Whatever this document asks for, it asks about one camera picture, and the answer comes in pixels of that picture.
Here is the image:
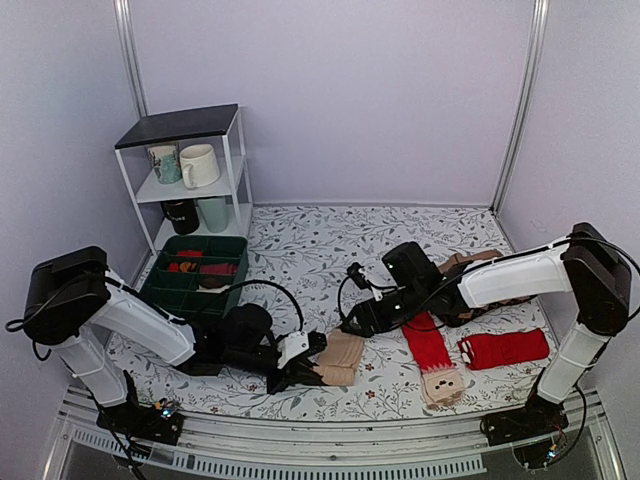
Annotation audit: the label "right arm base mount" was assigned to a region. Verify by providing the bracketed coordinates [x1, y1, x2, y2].
[480, 395, 569, 470]

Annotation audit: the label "aluminium front rail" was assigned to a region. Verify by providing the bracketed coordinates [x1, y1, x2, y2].
[39, 384, 626, 480]

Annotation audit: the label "green divided organizer bin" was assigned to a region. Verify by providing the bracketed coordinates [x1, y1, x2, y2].
[140, 235, 248, 326]

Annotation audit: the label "tan brown plain sock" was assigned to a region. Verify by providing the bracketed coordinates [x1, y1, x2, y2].
[438, 249, 503, 274]

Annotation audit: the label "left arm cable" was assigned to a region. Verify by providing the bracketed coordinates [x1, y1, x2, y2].
[184, 279, 305, 336]

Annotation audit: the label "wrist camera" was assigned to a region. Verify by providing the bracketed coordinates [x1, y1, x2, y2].
[277, 331, 309, 370]
[347, 262, 385, 301]

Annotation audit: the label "floral patterned table mat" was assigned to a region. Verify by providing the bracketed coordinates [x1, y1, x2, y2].
[107, 206, 547, 422]

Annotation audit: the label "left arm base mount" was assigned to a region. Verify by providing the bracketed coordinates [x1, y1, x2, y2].
[97, 372, 185, 446]

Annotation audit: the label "white metal shelf unit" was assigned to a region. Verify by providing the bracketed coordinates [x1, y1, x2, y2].
[113, 103, 254, 257]

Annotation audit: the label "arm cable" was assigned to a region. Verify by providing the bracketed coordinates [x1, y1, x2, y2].
[336, 272, 401, 326]
[184, 279, 305, 336]

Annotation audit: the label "red folded sock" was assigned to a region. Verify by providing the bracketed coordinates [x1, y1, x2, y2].
[457, 329, 550, 370]

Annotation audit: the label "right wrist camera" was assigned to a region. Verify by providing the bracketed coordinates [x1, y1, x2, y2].
[347, 262, 385, 301]

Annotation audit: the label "red beige character sock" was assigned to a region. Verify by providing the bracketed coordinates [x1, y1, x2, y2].
[402, 313, 465, 410]

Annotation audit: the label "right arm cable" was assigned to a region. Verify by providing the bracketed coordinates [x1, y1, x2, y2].
[336, 272, 401, 326]

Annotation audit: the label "brown argyle sock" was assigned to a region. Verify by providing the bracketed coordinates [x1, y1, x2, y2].
[446, 296, 535, 327]

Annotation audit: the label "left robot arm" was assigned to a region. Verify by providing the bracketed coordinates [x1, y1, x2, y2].
[6, 246, 327, 434]

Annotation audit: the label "red socks in bin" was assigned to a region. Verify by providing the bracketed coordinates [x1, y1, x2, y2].
[167, 250, 238, 276]

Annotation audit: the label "teal patterned mug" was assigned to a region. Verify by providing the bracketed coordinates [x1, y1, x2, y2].
[146, 142, 182, 185]

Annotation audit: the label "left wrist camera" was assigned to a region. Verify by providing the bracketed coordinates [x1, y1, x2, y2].
[277, 331, 309, 370]

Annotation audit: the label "cream ceramic mug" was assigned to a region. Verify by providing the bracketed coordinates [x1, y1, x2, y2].
[179, 144, 220, 190]

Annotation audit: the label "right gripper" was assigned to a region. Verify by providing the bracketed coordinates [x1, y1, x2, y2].
[341, 283, 427, 339]

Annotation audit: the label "pale green cup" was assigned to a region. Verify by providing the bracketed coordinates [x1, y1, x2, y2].
[197, 197, 228, 233]

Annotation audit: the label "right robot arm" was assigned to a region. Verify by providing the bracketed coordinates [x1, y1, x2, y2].
[340, 222, 639, 436]

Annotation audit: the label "black mug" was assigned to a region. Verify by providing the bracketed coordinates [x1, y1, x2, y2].
[161, 199, 200, 235]

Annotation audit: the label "striped beige knit sock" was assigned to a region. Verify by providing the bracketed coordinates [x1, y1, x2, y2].
[313, 329, 365, 387]

